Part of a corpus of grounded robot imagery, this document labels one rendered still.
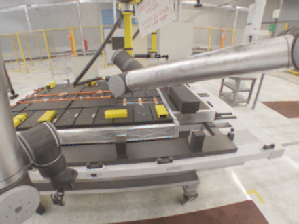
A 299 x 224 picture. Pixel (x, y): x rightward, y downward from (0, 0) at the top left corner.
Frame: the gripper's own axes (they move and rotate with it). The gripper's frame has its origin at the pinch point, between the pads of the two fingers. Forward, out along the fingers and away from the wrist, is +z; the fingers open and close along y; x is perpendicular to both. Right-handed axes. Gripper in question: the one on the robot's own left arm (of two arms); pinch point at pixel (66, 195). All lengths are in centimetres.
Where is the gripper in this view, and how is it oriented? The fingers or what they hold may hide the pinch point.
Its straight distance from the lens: 86.5
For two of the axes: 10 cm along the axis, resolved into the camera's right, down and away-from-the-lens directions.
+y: -0.3, 4.5, -8.9
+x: 10.0, 0.1, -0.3
